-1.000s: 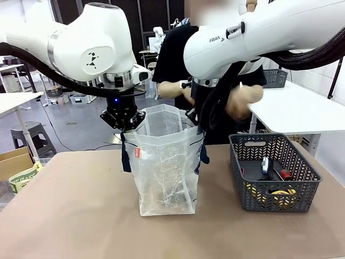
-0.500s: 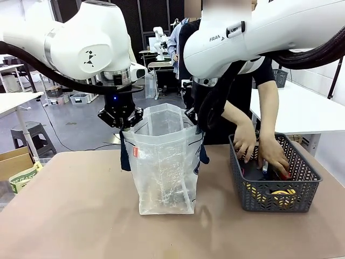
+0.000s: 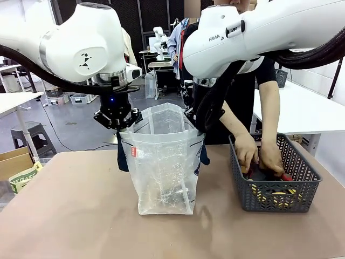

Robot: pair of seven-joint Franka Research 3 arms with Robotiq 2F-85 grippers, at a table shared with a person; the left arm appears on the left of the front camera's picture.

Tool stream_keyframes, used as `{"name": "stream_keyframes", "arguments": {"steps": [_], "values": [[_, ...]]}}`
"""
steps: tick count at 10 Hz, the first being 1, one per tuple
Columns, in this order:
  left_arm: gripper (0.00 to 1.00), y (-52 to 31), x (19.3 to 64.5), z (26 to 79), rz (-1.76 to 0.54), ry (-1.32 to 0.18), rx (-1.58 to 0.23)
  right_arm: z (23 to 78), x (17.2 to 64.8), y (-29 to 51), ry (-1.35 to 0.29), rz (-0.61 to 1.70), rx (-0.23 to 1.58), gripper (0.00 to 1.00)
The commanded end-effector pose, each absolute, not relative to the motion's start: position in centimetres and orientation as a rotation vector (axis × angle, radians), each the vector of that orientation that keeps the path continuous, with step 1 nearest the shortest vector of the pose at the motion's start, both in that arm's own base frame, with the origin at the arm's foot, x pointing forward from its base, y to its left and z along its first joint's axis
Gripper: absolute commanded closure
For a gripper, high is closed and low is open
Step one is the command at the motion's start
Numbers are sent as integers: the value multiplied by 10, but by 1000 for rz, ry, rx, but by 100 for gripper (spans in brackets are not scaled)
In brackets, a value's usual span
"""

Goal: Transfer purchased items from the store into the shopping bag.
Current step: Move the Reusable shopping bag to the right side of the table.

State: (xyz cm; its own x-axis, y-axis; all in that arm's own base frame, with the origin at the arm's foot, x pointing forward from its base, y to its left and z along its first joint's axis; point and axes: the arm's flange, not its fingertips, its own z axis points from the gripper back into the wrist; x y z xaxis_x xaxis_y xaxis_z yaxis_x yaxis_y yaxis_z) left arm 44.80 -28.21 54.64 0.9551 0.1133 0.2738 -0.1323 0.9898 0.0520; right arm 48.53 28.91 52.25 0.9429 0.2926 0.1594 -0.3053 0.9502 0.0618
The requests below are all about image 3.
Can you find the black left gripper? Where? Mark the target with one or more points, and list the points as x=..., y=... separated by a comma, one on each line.
x=114, y=103

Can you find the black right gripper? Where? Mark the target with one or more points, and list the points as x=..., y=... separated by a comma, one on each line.
x=199, y=97

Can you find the grey plastic lattice basket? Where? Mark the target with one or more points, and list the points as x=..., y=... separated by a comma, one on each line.
x=302, y=180
x=281, y=78

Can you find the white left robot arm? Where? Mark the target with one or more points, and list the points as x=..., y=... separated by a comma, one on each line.
x=89, y=40

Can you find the person's right forearm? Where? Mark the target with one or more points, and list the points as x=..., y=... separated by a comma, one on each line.
x=233, y=121

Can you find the person's left forearm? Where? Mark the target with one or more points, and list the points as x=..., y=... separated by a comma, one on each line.
x=269, y=113

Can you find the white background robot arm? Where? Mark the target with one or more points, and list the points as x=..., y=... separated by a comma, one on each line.
x=159, y=32

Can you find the paper bag green print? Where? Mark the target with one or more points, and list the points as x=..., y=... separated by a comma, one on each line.
x=24, y=178

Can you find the person's right hand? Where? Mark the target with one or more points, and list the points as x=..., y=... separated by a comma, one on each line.
x=246, y=151

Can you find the person's left hand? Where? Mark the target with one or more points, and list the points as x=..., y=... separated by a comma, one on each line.
x=272, y=159

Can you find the grey storage bin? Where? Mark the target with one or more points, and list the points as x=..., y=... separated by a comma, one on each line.
x=55, y=100
x=81, y=99

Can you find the clear plastic container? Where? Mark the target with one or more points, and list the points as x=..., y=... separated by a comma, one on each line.
x=151, y=86

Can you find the person in black shirt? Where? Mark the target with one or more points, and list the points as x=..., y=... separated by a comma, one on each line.
x=242, y=94

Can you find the beige background desk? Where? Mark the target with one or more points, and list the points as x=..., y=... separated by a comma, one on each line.
x=161, y=64

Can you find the person in red top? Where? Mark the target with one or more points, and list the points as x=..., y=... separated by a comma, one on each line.
x=175, y=40

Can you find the grey plastic stool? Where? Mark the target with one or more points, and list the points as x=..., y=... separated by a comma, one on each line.
x=35, y=128

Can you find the large white table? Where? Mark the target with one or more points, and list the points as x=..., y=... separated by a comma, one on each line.
x=296, y=108

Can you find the white table with round leg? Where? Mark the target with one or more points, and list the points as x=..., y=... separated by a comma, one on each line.
x=13, y=101

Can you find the brown wooden crate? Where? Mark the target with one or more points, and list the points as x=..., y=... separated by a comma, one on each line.
x=295, y=138

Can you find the brown cardboard box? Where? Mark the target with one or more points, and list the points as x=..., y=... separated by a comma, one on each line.
x=13, y=164

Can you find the yellow black tool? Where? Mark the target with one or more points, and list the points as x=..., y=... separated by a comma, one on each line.
x=277, y=195

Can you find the black stand pole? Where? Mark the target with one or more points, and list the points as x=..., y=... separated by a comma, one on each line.
x=335, y=78

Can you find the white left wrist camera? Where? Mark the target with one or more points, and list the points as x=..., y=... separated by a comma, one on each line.
x=134, y=72

